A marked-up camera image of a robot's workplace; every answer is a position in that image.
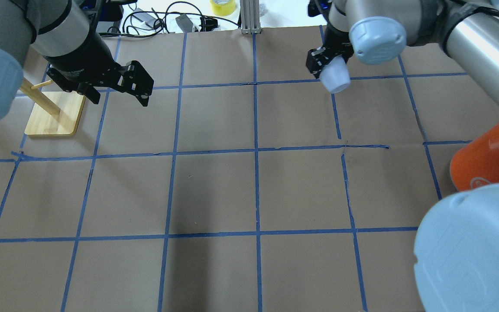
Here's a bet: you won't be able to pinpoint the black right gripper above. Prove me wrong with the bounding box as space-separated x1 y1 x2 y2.
306 22 354 79

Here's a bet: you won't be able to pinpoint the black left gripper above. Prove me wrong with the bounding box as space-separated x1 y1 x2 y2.
47 61 154 107

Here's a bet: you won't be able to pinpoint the light blue plastic cup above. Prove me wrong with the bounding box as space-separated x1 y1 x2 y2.
319 55 351 94

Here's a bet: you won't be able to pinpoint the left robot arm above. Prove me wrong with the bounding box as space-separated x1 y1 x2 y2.
0 0 154 119

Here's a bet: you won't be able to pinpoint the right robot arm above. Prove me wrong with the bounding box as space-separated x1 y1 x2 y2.
306 0 499 312

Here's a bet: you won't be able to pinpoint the wooden cup rack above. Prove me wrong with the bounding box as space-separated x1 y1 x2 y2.
19 78 86 137

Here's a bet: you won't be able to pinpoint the grey power adapter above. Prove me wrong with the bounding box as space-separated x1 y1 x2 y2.
175 14 199 33

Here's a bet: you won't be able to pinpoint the yellow tape roll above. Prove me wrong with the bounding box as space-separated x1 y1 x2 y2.
209 0 236 16

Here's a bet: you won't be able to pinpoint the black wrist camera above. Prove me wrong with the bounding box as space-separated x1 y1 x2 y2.
307 0 332 19

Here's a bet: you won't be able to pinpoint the tangled black cables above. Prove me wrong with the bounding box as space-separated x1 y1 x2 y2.
98 1 239 39

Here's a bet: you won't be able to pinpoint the aluminium frame post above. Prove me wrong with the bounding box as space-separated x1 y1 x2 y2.
239 0 262 35

